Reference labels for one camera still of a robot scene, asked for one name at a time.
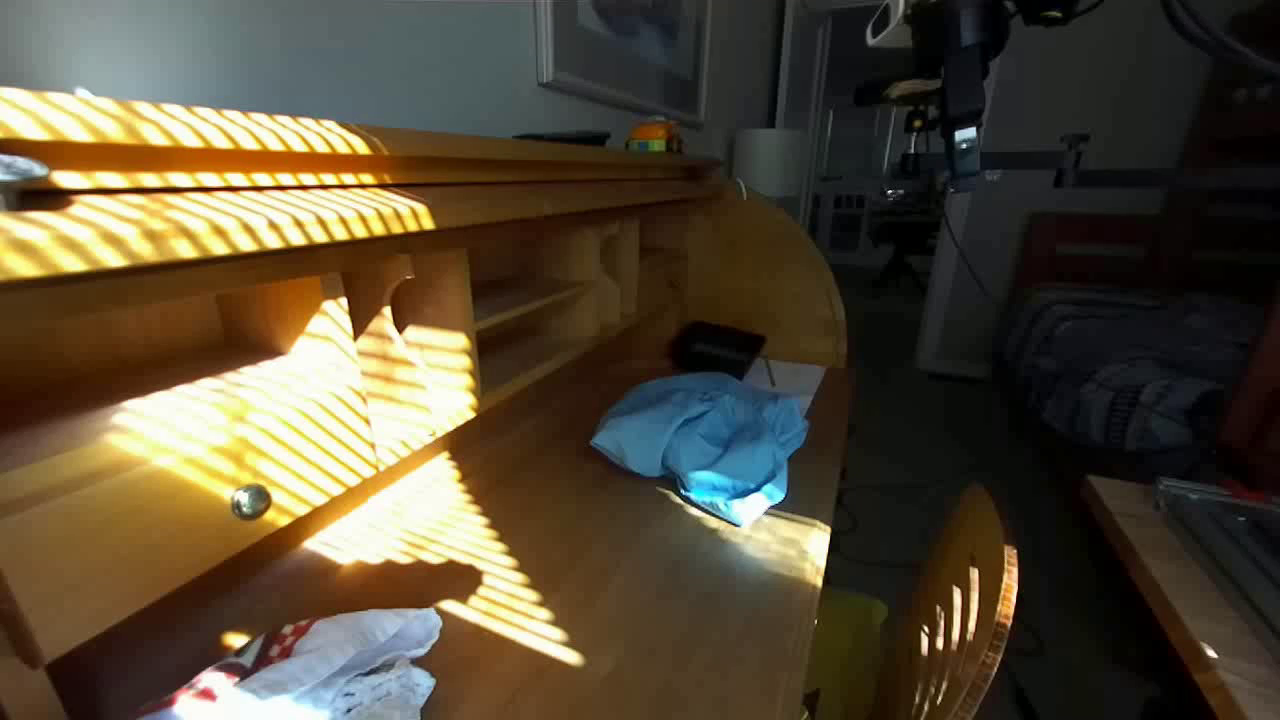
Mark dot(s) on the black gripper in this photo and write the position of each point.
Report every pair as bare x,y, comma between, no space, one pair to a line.
961,67

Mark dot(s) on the small wooden drawer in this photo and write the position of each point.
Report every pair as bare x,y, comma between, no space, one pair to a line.
662,280

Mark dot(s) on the wooden desk drawer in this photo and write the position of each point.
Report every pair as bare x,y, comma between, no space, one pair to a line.
201,532

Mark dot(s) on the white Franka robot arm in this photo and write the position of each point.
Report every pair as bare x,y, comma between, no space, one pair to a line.
886,21

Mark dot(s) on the black clamp boom bar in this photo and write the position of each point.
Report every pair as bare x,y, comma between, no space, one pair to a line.
1052,160

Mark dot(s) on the white cabinet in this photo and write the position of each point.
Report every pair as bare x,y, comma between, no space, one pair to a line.
974,280

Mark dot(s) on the striped grey bedding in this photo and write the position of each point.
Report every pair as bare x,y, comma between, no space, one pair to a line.
1132,375

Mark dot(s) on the white paper sheet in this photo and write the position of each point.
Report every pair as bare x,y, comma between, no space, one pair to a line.
795,377

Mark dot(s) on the orange and green toy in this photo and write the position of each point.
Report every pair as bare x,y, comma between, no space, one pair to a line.
653,136

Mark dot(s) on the small black box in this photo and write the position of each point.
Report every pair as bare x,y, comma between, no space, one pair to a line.
717,349

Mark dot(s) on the blue crumpled cloth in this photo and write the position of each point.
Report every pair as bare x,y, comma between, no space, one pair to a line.
705,440

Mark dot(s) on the grey metal tray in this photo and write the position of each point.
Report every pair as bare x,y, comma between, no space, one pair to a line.
1235,542

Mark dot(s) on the wooden slatted chair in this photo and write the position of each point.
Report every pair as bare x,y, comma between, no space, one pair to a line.
953,627

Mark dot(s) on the wooden side table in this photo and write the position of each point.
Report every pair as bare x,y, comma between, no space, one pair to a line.
1175,613

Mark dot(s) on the yellow bin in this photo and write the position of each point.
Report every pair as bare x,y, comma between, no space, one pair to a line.
844,652

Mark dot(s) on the white and red cloth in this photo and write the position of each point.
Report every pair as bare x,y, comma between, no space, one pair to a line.
332,662

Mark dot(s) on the small metal dish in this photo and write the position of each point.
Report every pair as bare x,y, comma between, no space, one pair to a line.
21,169

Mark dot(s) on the black camera with tripod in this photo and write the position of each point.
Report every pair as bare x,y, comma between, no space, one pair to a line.
898,90

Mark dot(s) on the dark wooden bed frame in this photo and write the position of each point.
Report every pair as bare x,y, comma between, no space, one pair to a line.
1105,246

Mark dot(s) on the framed wall picture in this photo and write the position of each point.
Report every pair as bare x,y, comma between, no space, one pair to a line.
624,52

